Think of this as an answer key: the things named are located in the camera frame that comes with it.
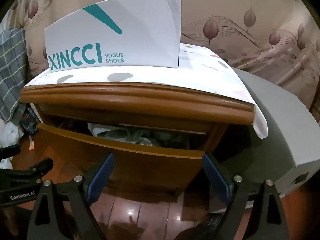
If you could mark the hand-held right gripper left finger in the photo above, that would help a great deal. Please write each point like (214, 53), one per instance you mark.
(102, 177)

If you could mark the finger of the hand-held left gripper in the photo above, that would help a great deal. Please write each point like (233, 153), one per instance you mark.
(35, 167)
(10, 150)

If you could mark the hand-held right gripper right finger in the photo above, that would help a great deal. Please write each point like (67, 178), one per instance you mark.
(216, 177)

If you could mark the wooden drawer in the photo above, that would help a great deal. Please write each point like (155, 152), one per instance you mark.
(137, 167)

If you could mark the white hexagon print underwear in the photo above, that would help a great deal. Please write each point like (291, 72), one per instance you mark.
(102, 130)

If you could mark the grey white sock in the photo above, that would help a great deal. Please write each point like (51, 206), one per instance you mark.
(172, 137)

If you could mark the white shoe box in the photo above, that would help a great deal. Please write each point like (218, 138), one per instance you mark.
(140, 30)

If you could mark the sheer white dotted cloth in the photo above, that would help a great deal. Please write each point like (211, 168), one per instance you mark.
(8, 132)

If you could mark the orange wrapper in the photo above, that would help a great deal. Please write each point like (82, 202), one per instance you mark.
(31, 145)

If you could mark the blue snack bag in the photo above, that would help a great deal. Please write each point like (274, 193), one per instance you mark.
(28, 120)

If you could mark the dark plaid slipper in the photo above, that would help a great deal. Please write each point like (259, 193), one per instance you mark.
(212, 222)

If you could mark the large grey box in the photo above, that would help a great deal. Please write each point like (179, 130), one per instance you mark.
(280, 130)

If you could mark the wooden nightstand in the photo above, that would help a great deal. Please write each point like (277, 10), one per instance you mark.
(125, 100)

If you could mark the grey plaid cloth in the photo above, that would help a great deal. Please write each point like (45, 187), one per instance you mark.
(10, 67)

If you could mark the white patterned cloth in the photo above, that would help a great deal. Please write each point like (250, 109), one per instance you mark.
(175, 75)

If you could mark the beige leaf print curtain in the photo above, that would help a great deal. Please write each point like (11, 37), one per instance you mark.
(225, 5)

